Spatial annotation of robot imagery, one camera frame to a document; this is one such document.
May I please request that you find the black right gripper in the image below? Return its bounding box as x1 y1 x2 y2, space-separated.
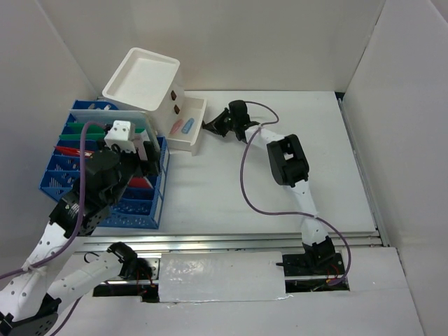
204 108 237 137

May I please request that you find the white cover panel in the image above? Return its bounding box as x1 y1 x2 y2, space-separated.
158 252 287 303

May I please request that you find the white foam drawer box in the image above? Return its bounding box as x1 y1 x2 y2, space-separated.
102 48 207 155

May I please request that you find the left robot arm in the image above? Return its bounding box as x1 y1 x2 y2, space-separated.
1 140 160 335

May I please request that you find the blue plastic file organizer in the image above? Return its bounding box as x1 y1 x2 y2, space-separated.
39 100 170 230

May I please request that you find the red file folder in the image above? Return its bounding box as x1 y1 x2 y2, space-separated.
54 146 153 189

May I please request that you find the green clip file folder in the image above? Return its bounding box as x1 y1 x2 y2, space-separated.
59 122 148 141

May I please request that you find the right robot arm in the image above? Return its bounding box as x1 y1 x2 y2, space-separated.
202 100 335 274

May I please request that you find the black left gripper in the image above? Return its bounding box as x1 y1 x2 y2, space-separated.
108 140 162 204

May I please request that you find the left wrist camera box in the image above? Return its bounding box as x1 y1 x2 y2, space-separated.
104 120 137 153

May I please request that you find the aluminium mounting rail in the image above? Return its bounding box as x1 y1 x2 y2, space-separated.
80 232 386 253

